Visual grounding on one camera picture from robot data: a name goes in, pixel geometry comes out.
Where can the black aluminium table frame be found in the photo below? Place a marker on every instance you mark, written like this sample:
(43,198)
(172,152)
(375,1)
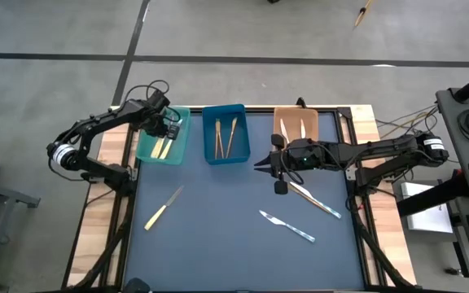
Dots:
(259,110)

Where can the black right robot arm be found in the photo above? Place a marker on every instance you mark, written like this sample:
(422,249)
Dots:
(381,149)

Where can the teal plastic bin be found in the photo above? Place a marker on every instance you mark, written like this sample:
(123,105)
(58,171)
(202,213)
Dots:
(179,150)

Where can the wooden spoon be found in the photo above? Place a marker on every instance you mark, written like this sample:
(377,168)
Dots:
(221,146)

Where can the black angled stand beam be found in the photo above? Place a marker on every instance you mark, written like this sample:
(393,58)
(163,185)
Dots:
(430,197)

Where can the gray equipment cart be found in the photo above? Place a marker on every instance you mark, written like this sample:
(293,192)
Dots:
(466,158)

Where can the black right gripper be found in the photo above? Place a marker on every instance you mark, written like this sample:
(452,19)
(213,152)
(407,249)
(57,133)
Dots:
(299,156)

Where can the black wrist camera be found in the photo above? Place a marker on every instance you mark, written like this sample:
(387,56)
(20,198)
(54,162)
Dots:
(159,98)
(277,141)

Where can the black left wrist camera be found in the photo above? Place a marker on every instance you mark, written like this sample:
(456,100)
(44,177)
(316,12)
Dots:
(159,98)

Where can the dark rounded object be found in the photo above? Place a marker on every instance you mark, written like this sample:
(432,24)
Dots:
(137,286)

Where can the orange plastic bin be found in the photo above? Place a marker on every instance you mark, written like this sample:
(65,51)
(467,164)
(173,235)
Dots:
(293,122)

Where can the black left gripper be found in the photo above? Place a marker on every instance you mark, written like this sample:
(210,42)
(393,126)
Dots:
(153,122)

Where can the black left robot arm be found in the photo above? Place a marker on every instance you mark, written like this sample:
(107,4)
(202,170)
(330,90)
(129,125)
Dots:
(96,122)

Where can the white flat panel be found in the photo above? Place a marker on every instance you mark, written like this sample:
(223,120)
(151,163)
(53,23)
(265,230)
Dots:
(426,217)

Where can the blue plastic bin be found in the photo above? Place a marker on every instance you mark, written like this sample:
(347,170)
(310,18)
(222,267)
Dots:
(242,134)

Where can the black frame clamp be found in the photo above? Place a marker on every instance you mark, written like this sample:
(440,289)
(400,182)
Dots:
(300,101)

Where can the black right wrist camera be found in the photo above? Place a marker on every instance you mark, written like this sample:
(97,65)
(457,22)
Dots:
(277,141)

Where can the blue-gray table mat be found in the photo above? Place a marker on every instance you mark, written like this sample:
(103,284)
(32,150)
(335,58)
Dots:
(238,264)

